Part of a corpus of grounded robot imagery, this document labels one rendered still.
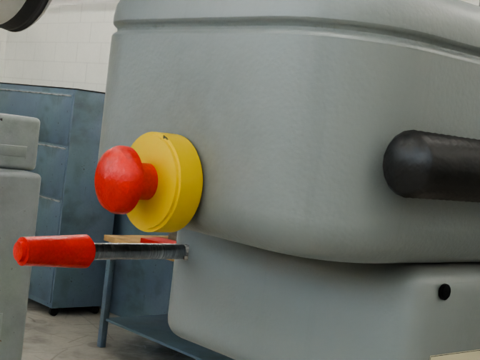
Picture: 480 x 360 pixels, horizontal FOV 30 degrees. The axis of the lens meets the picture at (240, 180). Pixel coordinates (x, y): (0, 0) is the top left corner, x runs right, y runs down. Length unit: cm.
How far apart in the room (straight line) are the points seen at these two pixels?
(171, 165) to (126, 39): 12
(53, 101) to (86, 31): 123
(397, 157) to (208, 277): 25
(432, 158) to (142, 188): 16
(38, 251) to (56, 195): 739
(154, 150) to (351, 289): 15
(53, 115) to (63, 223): 97
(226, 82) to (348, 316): 17
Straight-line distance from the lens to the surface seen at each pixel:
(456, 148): 48
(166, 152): 52
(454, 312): 57
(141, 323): 712
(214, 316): 66
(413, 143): 46
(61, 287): 806
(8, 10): 72
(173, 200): 52
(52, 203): 804
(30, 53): 1006
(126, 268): 826
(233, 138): 51
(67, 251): 62
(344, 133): 48
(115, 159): 51
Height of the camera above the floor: 180
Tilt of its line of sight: 3 degrees down
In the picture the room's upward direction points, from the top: 7 degrees clockwise
